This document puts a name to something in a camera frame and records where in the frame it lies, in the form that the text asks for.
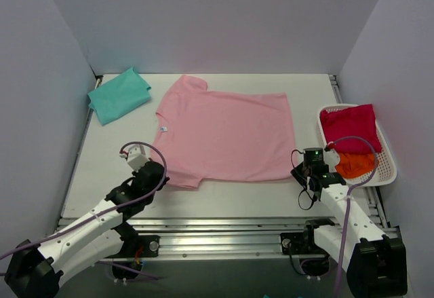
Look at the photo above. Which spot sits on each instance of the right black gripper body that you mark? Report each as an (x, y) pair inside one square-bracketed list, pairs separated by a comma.
[(300, 170)]

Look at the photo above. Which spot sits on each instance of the pink t-shirt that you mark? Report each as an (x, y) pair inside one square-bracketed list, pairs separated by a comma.
[(207, 135)]

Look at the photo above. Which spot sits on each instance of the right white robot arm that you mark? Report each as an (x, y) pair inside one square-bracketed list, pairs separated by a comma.
[(373, 263)]

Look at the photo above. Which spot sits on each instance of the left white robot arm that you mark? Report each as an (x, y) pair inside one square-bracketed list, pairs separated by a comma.
[(40, 269)]

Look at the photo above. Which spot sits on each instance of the orange t-shirt in basket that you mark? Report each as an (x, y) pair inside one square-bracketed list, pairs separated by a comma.
[(353, 165)]

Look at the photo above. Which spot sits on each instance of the magenta t-shirt in basket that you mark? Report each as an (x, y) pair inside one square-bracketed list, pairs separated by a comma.
[(353, 121)]

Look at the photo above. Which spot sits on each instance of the white plastic basket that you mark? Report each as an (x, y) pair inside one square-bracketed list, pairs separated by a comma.
[(386, 171)]

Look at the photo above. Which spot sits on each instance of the teal folded t-shirt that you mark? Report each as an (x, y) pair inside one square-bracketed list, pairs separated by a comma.
[(119, 96)]

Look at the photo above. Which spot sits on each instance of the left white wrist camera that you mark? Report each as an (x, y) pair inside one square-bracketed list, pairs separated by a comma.
[(135, 156)]

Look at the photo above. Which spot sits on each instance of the aluminium rail frame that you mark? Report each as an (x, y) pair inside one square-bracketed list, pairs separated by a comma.
[(215, 239)]

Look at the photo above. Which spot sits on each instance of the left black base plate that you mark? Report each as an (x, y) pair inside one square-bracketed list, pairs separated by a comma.
[(138, 247)]

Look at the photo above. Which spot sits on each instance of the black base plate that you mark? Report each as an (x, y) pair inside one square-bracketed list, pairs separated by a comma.
[(138, 247), (295, 243)]

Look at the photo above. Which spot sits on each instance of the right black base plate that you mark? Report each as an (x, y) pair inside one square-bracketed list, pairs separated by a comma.
[(295, 243)]

